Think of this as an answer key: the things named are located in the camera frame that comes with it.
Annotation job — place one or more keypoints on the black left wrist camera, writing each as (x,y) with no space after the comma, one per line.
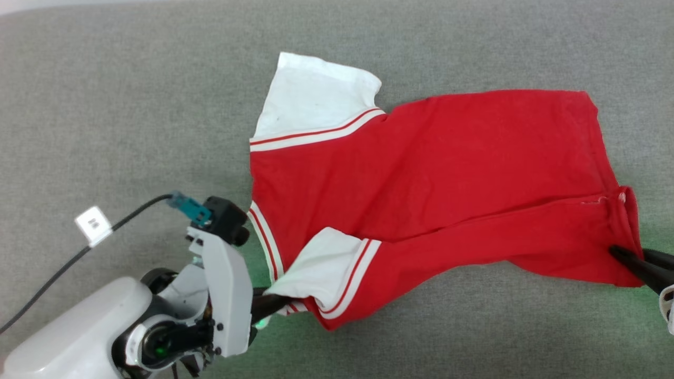
(226,218)

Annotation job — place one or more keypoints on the red white striped garment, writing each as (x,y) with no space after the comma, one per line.
(447,179)

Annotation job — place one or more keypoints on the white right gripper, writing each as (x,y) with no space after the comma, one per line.
(668,308)

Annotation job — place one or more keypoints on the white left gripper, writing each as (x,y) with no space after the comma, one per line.
(229,295)

